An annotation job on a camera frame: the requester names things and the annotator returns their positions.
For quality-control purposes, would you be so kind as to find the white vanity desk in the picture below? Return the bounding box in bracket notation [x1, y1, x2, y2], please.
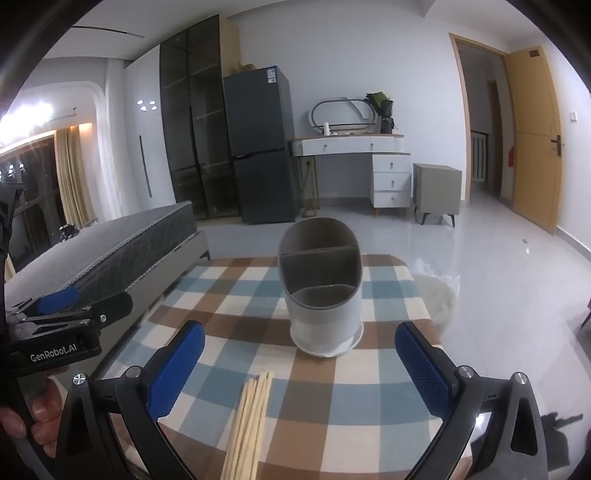
[288, 134, 413, 220]

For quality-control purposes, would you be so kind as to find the tan curtain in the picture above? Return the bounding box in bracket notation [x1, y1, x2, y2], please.
[54, 124, 95, 229]

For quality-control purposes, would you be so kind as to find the white sheer curtain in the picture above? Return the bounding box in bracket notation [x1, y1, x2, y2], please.
[95, 58, 139, 222]

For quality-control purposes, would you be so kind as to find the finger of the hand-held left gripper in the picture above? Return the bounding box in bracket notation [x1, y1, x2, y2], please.
[9, 286, 79, 319]
[16, 291, 134, 333]

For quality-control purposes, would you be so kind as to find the checkered tablecloth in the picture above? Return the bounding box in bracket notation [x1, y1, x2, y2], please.
[90, 253, 444, 480]

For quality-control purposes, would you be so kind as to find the person's left hand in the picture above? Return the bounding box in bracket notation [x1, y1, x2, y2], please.
[0, 367, 69, 441]

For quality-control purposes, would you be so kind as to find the oval vanity mirror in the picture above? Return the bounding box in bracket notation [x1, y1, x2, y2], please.
[309, 96, 377, 134]

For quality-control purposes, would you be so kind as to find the tan door frame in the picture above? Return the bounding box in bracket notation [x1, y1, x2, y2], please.
[449, 32, 509, 215]

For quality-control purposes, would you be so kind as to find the white railing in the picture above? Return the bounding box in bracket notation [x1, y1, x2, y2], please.
[471, 130, 489, 183]

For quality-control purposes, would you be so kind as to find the grey nightstand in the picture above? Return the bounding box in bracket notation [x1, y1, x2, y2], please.
[412, 163, 463, 228]

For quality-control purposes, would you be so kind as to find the tan wooden door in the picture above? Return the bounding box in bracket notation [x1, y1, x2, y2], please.
[502, 45, 565, 234]

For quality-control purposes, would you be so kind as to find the white wardrobe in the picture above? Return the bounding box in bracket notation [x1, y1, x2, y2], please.
[124, 44, 178, 215]

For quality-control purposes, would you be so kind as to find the white round bin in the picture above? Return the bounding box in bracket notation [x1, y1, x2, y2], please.
[413, 274, 458, 342]

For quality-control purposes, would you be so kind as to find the grey white utensil holder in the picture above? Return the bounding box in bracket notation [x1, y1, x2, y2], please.
[277, 217, 365, 358]

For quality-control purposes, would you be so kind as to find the dark glass cabinet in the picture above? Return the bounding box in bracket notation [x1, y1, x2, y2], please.
[159, 14, 241, 221]

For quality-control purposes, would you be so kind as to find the clear plastic wrap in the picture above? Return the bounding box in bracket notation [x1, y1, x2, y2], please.
[412, 258, 462, 296]

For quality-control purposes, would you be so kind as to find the dark window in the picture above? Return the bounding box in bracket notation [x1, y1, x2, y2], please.
[0, 134, 65, 268]

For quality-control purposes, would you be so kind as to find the dark grey refrigerator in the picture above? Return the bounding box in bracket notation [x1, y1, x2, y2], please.
[223, 66, 301, 225]

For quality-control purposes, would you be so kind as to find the grey quilted mattress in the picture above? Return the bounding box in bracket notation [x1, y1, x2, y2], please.
[2, 202, 197, 319]

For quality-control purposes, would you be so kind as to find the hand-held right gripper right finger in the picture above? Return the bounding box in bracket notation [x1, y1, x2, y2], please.
[396, 322, 550, 480]

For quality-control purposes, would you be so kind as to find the grey bed frame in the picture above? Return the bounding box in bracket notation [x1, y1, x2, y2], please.
[127, 229, 212, 324]

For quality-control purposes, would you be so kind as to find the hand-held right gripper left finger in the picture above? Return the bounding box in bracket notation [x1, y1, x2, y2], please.
[54, 320, 206, 480]

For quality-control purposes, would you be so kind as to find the grey cable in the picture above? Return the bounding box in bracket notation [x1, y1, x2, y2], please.
[14, 438, 52, 480]

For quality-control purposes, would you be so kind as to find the potted plant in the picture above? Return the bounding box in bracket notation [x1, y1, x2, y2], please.
[366, 91, 395, 136]

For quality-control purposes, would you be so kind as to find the bundle of wooden chopsticks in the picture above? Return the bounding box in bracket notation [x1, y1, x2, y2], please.
[220, 369, 274, 480]

